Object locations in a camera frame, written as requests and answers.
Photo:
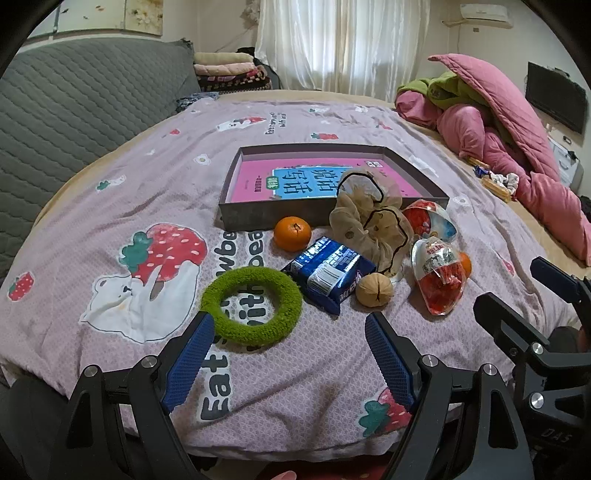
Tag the large orange mandarin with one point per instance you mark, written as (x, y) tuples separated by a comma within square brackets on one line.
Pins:
[(292, 234)]

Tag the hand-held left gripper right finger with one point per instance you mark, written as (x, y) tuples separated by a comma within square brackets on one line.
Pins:
[(388, 360)]

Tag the white air conditioner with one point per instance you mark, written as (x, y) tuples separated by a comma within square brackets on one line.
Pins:
[(485, 14)]

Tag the blue snack packet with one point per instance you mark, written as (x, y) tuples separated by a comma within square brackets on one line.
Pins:
[(325, 272)]

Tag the small orange mandarin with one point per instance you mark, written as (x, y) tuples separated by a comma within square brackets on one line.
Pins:
[(466, 267)]

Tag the shallow grey cardboard box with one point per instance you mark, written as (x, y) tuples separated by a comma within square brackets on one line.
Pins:
[(258, 214)]

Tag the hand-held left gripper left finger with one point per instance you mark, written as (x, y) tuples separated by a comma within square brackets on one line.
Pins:
[(191, 364)]

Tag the red toy egg packet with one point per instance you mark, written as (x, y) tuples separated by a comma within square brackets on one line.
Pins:
[(438, 277)]

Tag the white curtain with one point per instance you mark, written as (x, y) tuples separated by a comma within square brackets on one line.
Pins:
[(341, 46)]

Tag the grey quilted sofa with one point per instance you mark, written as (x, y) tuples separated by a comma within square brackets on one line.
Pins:
[(69, 115)]

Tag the red and blue toy egg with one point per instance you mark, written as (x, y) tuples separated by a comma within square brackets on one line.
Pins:
[(429, 221)]

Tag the beige mesh scrunchie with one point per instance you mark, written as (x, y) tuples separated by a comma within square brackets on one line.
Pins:
[(351, 221)]

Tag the dark patterned cloth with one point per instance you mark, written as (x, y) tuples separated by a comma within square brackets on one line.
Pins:
[(194, 101)]

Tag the black television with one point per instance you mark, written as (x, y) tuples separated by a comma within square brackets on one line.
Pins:
[(554, 99)]

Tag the stack of folded blankets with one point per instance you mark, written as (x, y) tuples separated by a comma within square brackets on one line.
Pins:
[(226, 69)]

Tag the snack wrappers near quilt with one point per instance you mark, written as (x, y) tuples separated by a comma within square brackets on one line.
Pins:
[(496, 184)]

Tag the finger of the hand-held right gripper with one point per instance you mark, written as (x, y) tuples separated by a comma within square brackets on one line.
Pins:
[(505, 323), (561, 284)]

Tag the green blanket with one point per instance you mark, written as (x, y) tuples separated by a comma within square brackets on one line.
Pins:
[(448, 90)]

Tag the pink quilt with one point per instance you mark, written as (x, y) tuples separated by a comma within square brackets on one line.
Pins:
[(508, 106)]

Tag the floral wall poster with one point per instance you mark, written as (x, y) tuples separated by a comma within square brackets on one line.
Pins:
[(115, 14)]

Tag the brown walnut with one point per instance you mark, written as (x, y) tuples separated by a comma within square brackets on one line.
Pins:
[(373, 290)]

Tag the pink and blue book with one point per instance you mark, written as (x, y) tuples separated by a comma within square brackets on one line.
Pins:
[(277, 177)]

